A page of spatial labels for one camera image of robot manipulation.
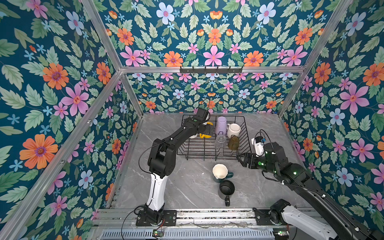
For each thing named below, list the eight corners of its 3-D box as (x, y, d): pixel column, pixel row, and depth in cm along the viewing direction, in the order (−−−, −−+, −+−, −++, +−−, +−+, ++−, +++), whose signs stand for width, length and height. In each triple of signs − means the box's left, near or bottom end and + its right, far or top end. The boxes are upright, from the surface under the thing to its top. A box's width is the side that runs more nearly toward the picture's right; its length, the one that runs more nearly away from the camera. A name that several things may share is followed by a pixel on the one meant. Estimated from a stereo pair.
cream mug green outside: (212, 184, 86) (213, 177, 77) (211, 171, 91) (212, 163, 82) (231, 184, 86) (234, 177, 77) (229, 171, 91) (232, 163, 82)
